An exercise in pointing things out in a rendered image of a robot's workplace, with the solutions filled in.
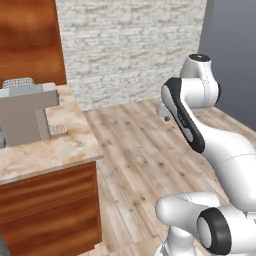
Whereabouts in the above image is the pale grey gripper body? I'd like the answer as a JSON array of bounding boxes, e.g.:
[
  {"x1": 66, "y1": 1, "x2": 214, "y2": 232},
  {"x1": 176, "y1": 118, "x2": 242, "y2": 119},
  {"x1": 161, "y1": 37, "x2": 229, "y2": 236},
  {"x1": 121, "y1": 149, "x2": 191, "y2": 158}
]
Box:
[{"x1": 155, "y1": 100, "x2": 172, "y2": 122}]

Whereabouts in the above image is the grey coffee machine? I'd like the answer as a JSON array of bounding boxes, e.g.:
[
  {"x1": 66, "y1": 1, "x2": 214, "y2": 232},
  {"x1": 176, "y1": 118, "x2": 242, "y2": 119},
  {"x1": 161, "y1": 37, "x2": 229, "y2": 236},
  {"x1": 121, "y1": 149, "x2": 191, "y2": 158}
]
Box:
[{"x1": 0, "y1": 77, "x2": 69, "y2": 148}]

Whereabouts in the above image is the brown wooden base cupboard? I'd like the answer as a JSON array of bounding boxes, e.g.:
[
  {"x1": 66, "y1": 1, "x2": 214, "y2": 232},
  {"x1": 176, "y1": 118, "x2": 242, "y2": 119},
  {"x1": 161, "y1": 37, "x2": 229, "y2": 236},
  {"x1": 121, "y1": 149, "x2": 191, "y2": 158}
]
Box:
[{"x1": 0, "y1": 160, "x2": 103, "y2": 256}]

